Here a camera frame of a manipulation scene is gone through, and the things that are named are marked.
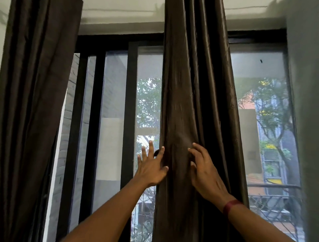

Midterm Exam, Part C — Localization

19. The red wrist band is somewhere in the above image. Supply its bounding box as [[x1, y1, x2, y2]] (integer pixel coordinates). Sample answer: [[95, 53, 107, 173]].
[[222, 199, 244, 216]]

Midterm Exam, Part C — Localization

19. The person's right hand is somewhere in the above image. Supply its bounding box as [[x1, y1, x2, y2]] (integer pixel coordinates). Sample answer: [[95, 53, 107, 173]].
[[187, 142, 236, 206]]

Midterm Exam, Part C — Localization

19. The light teal curtain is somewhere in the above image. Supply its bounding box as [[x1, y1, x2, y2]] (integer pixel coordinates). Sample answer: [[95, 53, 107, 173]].
[[285, 0, 319, 242]]

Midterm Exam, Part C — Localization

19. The green tree outside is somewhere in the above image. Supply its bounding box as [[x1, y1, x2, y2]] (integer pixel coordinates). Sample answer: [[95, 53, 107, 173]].
[[136, 77, 162, 130], [235, 77, 299, 190]]

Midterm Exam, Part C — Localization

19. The person's left forearm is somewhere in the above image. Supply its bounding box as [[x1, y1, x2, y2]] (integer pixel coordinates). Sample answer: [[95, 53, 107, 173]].
[[61, 179, 150, 242]]

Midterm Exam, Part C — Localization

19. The person's left hand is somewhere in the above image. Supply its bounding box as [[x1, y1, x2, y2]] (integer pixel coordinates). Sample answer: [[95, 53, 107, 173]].
[[133, 140, 169, 188]]

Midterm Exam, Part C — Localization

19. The dark brown curtain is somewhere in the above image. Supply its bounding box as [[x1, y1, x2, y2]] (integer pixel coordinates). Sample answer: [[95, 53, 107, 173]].
[[152, 0, 250, 242], [0, 0, 83, 242]]

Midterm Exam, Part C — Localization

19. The black balcony railing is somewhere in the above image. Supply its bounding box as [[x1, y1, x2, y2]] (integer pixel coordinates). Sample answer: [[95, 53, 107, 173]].
[[131, 184, 303, 242]]

